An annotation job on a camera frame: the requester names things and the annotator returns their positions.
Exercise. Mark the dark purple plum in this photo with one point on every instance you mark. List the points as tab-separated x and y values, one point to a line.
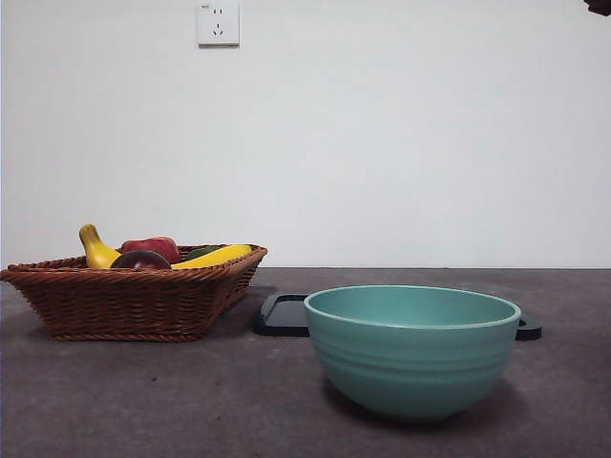
141	261

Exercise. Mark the black rectangular tray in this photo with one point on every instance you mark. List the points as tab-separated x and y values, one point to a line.
281	317

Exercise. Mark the white wall socket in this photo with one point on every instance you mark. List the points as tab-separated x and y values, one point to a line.
218	24

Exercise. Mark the yellow banana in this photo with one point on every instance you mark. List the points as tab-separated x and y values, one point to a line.
98	253

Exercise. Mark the teal ribbed bowl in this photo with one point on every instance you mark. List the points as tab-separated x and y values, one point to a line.
410	367

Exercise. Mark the brown wicker basket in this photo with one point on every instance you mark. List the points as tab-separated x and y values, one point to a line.
129	305

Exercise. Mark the green vegetable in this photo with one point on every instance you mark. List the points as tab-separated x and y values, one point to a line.
200	252

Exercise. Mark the red apple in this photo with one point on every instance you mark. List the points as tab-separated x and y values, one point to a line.
148	244

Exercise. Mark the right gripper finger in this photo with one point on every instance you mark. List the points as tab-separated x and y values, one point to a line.
601	6

